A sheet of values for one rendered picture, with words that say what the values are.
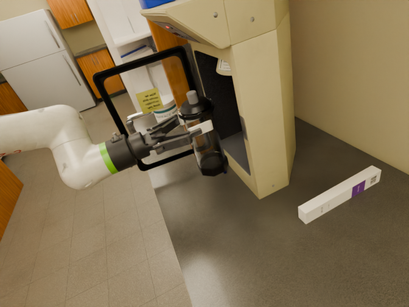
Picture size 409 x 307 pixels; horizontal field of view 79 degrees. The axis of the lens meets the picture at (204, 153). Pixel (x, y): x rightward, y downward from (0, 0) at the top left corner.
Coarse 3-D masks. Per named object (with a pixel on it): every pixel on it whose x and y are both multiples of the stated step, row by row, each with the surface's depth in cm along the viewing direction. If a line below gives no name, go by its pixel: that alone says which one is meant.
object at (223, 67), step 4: (220, 60) 67; (224, 60) 65; (220, 64) 67; (224, 64) 66; (220, 68) 67; (224, 68) 66; (228, 68) 65; (220, 72) 67; (224, 72) 66; (228, 72) 65
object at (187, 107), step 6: (192, 90) 69; (192, 96) 67; (198, 96) 72; (186, 102) 71; (192, 102) 68; (198, 102) 68; (204, 102) 67; (210, 102) 69; (180, 108) 70; (186, 108) 67; (192, 108) 67; (198, 108) 66; (204, 108) 67; (186, 114) 67
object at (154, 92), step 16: (160, 64) 79; (176, 64) 80; (112, 80) 78; (128, 80) 79; (144, 80) 80; (160, 80) 81; (176, 80) 83; (112, 96) 80; (128, 96) 82; (144, 96) 83; (160, 96) 84; (176, 96) 86; (128, 112) 84; (144, 112) 86; (160, 112) 87; (176, 112) 88; (144, 128) 89; (176, 128) 92; (144, 160) 95
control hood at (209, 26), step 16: (176, 0) 62; (192, 0) 45; (208, 0) 46; (144, 16) 70; (160, 16) 51; (176, 16) 45; (192, 16) 46; (208, 16) 47; (224, 16) 48; (192, 32) 49; (208, 32) 49; (224, 32) 50
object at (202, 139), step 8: (200, 112) 66; (184, 120) 70; (192, 120) 68; (200, 120) 68; (216, 128) 73; (200, 136) 71; (208, 136) 71; (216, 136) 73; (192, 144) 75; (200, 144) 72; (208, 144) 72; (216, 144) 74; (200, 152) 74; (208, 152) 74; (216, 152) 75; (224, 152) 80; (200, 160) 77; (208, 160) 76; (216, 160) 76; (224, 160) 79; (208, 168) 78
